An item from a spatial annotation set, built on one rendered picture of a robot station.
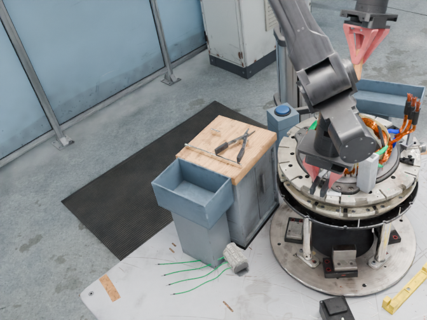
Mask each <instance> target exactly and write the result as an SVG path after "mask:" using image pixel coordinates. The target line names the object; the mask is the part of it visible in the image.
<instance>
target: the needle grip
mask: <svg viewBox="0 0 427 320"><path fill-rule="evenodd" d="M359 51H360V49H356V56H357V55H358V53H359ZM362 65H363V58H362V60H361V62H360V63H359V64H358V65H356V64H353V67H354V69H355V72H356V75H357V78H358V80H360V78H361V73H362Z"/></svg>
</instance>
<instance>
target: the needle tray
mask: <svg viewBox="0 0 427 320"><path fill-rule="evenodd" d="M358 81H359V82H358V83H356V88H357V90H358V92H356V93H354V97H355V99H356V108H357V109H358V111H359V113H362V114H368V115H371V116H375V117H380V118H382V119H385V120H387V121H389V122H391V120H392V117H395V118H400V119H403V118H404V115H405V114H404V113H403V112H404V108H405V101H406V100H407V93H408V94H409V93H410V95H411V94H412V96H413V97H414V98H415V97H416V98H417V100H416V101H418V102H419V100H420V102H421V104H420V107H419V108H421V106H422V103H423V99H424V93H425V89H426V87H425V86H417V85H411V84H402V83H392V82H387V81H378V80H372V79H363V78H360V80H358ZM413 97H412V98H413ZM420 102H419V103H420Z"/></svg>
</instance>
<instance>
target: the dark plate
mask: <svg viewBox="0 0 427 320"><path fill-rule="evenodd" d="M373 242H374V233H373V232H372V229H365V230H347V229H343V230H341V229H333V228H330V227H325V226H322V225H318V224H316V223H313V247H314V248H315V249H316V250H318V251H319V252H320V253H322V254H324V255H326V256H328V257H332V245H346V244H355V246H356V257H359V256H362V255H363V254H365V253H366V252H367V251H368V250H369V249H370V248H371V246H372V244H373Z"/></svg>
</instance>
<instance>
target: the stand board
mask: <svg viewBox="0 0 427 320"><path fill-rule="evenodd" d="M211 128H213V129H215V130H219V131H220V133H221V137H217V136H215V135H212V133H211ZM248 128H249V131H248V133H249V134H250V133H251V132H253V131H254V130H255V132H254V133H253V134H252V135H250V136H249V137H248V138H247V140H249V147H247V146H246V147H245V153H244V155H243V157H242V159H241V161H240V163H241V164H242V169H240V168H237V167H235V166H232V165H230V164H227V163H223V162H222V161H218V160H216V159H213V158H211V157H208V156H205V155H203V154H200V153H197V152H195V151H192V150H189V149H187V148H185V147H184V148H183V149H182V150H181V151H180V152H179V153H178V154H177V155H176V158H178V157H180V158H182V159H185V160H187V161H190V162H192V163H195V164H198V165H200V166H203V167H205V168H208V169H210V170H213V171H216V172H217V173H220V174H223V175H225V176H228V177H231V181H232V184H233V185H237V184H238V183H239V182H240V180H241V179H242V178H243V177H244V176H245V175H246V174H247V173H248V172H249V171H250V169H251V168H252V167H253V166H254V165H255V163H256V162H257V161H258V160H259V159H260V158H261V157H262V156H263V155H264V154H265V152H266V151H267V150H268V149H269V148H270V146H272V145H273V144H274V142H275V141H276V140H277V136H276V133H275V132H272V131H269V130H265V129H262V128H259V127H256V126H252V125H250V124H246V123H243V122H240V121H236V120H234V119H230V118H227V117H224V116H217V117H216V118H215V119H214V120H213V121H212V122H211V123H210V124H209V125H208V126H207V127H206V128H205V129H204V130H203V131H202V132H201V133H199V134H198V135H197V136H196V137H195V138H194V139H193V140H192V141H190V142H189V143H188V144H189V145H192V146H195V147H197V148H200V149H203V150H206V151H208V152H211V153H214V154H215V150H214V149H215V148H217V147H218V146H220V145H222V144H223V143H224V142H229V141H231V140H234V139H235V138H238V137H240V136H242V135H244V133H245V132H246V130H247V129H248ZM241 148H242V145H241V144H239V141H238V142H236V143H235V144H232V145H229V146H228V148H227V149H225V150H223V151H222V152H220V153H219V154H217V155H219V156H222V157H225V158H227V159H230V160H233V161H236V162H237V160H236V157H237V155H238V153H239V151H240V149H241Z"/></svg>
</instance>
